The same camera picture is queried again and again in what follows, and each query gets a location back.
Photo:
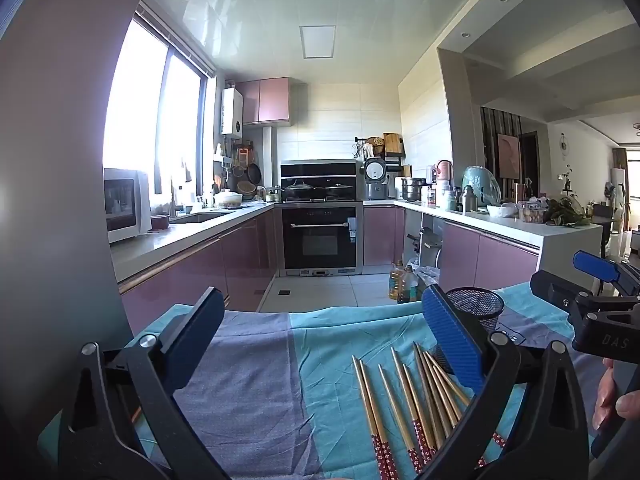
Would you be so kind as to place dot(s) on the black lidded frying pan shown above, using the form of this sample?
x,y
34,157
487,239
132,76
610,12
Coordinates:
x,y
338,192

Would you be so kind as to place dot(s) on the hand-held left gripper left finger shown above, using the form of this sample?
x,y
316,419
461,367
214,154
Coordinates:
x,y
195,340

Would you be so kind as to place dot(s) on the yellow cooking oil bottle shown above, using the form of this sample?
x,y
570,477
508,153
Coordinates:
x,y
409,287

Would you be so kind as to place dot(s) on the white microwave oven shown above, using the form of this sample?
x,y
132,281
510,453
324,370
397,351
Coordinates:
x,y
122,205

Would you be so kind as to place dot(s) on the stainless steel stockpot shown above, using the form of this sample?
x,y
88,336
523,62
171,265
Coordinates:
x,y
413,189

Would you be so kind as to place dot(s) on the wooden cutting board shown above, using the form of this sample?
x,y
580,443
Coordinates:
x,y
393,144

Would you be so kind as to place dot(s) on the white bowl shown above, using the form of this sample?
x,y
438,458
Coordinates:
x,y
501,211

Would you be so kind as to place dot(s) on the bundle of bamboo chopsticks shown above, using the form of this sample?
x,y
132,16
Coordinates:
x,y
372,410

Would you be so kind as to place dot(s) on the grey refrigerator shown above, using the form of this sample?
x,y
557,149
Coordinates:
x,y
50,160

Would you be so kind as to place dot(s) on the rectangular ceiling light panel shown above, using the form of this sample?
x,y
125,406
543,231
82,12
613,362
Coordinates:
x,y
317,41

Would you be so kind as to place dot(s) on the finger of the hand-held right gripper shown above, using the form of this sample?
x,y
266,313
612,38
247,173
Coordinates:
x,y
555,287
595,264

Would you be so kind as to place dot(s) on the white standing fan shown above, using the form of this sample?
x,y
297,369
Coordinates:
x,y
616,195

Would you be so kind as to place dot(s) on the pink base cabinets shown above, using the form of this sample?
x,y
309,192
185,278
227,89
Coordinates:
x,y
200,270
475,255

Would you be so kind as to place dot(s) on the teal appliance under plastic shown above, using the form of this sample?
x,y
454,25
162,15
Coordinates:
x,y
482,185

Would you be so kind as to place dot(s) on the large kitchen window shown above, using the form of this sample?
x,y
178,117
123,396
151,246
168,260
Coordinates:
x,y
140,110

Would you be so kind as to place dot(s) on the black built-in oven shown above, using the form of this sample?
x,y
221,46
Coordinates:
x,y
320,240

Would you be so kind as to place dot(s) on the teal purple printed tablecloth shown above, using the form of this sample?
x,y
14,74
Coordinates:
x,y
260,360

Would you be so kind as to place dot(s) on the white casserole pot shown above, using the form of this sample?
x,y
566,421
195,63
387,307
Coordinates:
x,y
229,200

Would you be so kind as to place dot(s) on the steel thermos flask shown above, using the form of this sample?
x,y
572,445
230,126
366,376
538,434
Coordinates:
x,y
468,200

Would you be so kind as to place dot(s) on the hanging black frying pan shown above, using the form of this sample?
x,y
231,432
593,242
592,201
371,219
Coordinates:
x,y
255,173

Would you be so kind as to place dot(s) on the white kitchen countertop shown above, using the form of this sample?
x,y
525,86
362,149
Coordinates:
x,y
200,227

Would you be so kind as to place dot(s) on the clear plastic food container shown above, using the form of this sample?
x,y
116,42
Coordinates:
x,y
531,213

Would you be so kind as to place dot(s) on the pink framed wall picture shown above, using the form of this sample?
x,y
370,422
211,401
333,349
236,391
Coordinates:
x,y
507,156

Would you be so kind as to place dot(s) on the pink upper wall cabinets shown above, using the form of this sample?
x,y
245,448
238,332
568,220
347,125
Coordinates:
x,y
265,100

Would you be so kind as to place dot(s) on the grey rice cooker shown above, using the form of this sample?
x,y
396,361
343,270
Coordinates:
x,y
376,180

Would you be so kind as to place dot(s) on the black range hood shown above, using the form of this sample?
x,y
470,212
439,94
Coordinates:
x,y
318,170

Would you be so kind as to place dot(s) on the pink electric kettle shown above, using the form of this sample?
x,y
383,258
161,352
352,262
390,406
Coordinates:
x,y
443,172

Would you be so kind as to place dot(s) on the white wall water heater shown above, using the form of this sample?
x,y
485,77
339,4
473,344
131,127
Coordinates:
x,y
232,110

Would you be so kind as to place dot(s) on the person's right hand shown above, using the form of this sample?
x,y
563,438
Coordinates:
x,y
605,400

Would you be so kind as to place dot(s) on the black mesh utensil holder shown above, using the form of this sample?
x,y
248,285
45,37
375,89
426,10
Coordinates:
x,y
475,302

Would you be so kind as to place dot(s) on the black lidded wok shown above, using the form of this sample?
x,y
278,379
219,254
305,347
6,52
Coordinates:
x,y
298,191

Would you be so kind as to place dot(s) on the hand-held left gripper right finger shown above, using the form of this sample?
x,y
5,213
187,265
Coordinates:
x,y
450,335

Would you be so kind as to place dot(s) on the white plastic bag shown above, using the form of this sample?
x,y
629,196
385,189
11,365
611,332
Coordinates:
x,y
427,280

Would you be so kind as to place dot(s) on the dark red bowl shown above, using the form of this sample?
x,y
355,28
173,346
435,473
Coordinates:
x,y
160,222

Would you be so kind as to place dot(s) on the leafy green vegetables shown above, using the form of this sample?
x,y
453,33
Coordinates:
x,y
567,215

